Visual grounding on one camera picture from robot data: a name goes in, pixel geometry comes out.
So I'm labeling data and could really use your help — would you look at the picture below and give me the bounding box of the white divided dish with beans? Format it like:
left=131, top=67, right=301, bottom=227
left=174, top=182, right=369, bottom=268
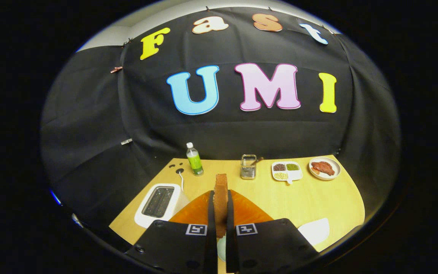
left=271, top=161, right=303, bottom=185

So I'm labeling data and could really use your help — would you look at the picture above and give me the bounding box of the pale green round plate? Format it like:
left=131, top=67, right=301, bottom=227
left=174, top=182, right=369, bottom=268
left=217, top=236, right=227, bottom=262

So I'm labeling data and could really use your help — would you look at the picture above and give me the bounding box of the white square plate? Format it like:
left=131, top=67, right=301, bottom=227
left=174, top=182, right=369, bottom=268
left=298, top=218, right=330, bottom=245

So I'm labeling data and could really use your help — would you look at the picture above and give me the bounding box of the white round plate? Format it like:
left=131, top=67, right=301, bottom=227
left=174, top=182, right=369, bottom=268
left=309, top=157, right=341, bottom=180

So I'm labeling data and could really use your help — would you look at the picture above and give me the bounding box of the metal wire basket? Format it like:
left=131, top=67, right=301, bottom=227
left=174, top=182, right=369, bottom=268
left=240, top=154, right=257, bottom=180

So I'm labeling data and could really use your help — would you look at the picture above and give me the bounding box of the green label plastic bottle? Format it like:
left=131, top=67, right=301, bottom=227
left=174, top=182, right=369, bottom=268
left=186, top=142, right=204, bottom=176

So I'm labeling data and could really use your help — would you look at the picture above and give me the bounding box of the black backdrop cloth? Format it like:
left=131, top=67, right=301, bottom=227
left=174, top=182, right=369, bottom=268
left=40, top=7, right=401, bottom=236

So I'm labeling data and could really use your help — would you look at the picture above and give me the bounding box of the toasted bread slice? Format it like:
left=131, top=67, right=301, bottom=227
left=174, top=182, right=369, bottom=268
left=214, top=174, right=229, bottom=238

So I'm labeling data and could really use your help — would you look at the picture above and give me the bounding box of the red meat slice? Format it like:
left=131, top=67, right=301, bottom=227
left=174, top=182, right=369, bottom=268
left=311, top=161, right=335, bottom=176

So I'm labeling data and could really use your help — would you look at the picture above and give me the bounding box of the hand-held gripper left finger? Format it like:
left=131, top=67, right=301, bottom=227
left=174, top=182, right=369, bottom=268
left=125, top=190, right=218, bottom=274

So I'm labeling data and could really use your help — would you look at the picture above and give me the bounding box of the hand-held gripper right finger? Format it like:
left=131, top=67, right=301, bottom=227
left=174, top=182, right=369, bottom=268
left=225, top=190, right=320, bottom=274

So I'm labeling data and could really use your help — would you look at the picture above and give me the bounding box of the white toaster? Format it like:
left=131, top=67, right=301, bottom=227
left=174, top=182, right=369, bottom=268
left=134, top=184, right=190, bottom=229

